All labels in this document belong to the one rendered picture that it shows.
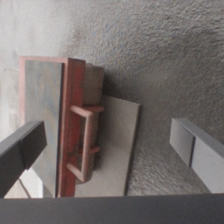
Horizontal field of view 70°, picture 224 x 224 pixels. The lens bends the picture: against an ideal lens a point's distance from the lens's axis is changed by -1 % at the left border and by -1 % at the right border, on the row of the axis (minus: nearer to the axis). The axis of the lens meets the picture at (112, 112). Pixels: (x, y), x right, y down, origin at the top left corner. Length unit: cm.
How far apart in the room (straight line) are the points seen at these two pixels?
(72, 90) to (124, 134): 15
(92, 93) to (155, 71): 14
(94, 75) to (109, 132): 14
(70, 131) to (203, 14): 30
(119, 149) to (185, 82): 20
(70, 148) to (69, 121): 6
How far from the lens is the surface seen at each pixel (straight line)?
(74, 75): 31
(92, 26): 49
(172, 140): 16
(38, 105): 40
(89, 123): 27
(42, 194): 68
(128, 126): 36
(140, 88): 35
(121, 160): 39
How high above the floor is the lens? 28
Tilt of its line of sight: 45 degrees down
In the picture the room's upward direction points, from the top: 96 degrees counter-clockwise
